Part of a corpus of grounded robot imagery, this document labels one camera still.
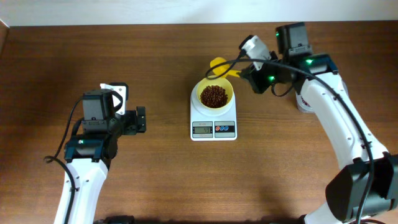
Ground yellow plastic measuring scoop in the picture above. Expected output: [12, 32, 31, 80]
[210, 57, 241, 78]

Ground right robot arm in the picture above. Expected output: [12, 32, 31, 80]
[239, 22, 397, 223]

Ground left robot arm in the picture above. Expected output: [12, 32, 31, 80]
[54, 83, 147, 223]

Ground pale yellow plastic bowl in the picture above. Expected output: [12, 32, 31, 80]
[193, 76, 234, 110]

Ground white digital kitchen scale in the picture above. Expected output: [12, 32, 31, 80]
[190, 83, 238, 141]

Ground red adzuki beans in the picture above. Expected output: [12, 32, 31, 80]
[200, 85, 228, 108]

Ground clear plastic food container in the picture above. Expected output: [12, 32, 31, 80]
[295, 80, 351, 114]

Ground right black cable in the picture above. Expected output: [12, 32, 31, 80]
[205, 51, 376, 224]

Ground black cable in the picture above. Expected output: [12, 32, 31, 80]
[43, 95, 124, 224]
[205, 51, 376, 224]

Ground left black cable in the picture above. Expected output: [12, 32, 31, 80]
[43, 95, 124, 224]

